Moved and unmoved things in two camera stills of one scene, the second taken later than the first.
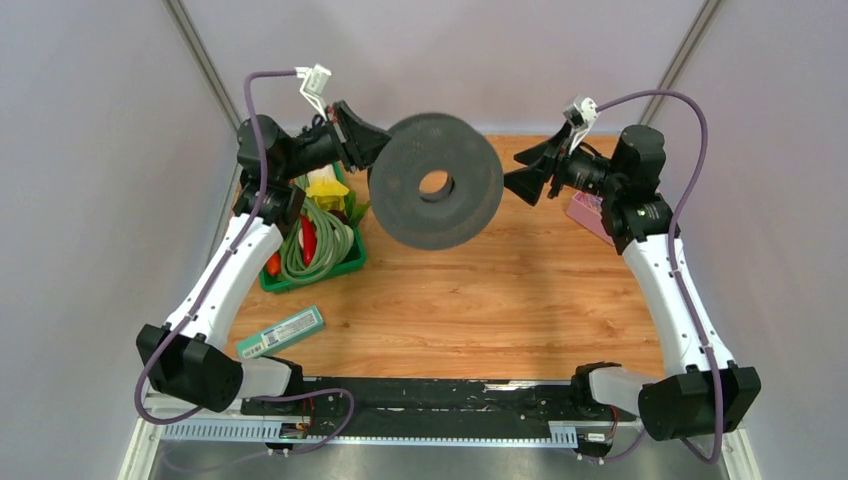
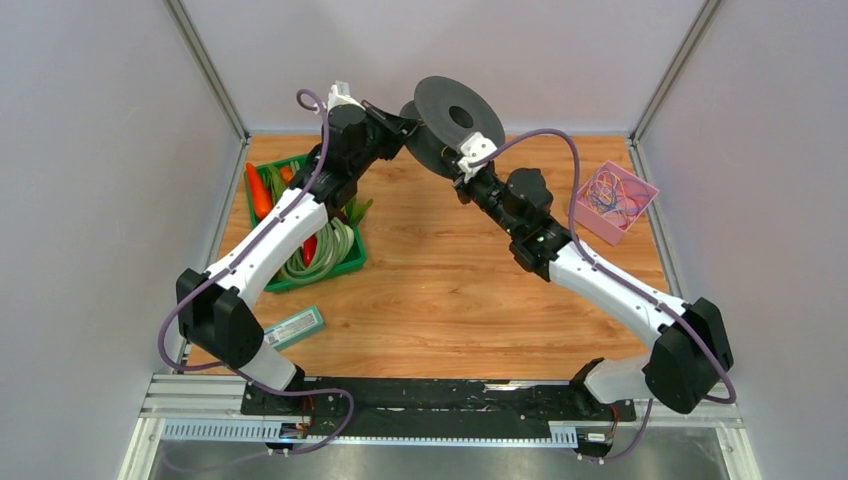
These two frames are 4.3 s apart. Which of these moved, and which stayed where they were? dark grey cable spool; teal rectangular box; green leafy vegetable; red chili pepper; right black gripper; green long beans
Moved: dark grey cable spool; right black gripper
Stayed: green long beans; red chili pepper; green leafy vegetable; teal rectangular box
